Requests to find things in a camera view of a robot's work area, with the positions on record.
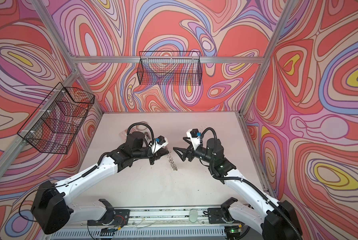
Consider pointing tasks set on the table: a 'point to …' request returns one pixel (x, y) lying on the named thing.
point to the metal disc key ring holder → (172, 162)
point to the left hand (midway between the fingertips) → (169, 150)
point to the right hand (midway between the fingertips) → (181, 146)
